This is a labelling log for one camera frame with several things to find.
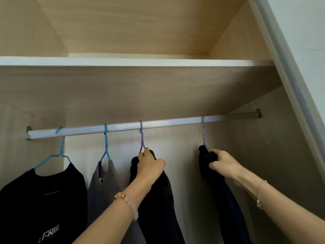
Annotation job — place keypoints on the person's left hand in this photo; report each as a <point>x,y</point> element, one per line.
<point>149,167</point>

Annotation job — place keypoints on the person's right hand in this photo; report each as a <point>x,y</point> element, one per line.
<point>226,165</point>

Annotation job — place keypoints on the black shorts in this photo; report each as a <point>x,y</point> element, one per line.
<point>160,213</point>

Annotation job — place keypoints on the navy shorts with print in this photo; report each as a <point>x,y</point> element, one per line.
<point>228,213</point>

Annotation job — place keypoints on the grey cat t-shirt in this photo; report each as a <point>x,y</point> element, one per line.
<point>106,195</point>

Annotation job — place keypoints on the black Li-Ning t-shirt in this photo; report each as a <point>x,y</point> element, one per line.
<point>38,205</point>

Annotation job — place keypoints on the person's left forearm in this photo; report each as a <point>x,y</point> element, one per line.
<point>109,221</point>

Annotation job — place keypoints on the person's right forearm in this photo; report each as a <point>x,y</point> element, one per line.
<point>284,213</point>

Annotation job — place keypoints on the beige shelf board white edge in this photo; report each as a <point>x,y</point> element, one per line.
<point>127,86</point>

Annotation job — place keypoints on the metal wardrobe rail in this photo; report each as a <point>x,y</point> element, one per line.
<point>127,127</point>

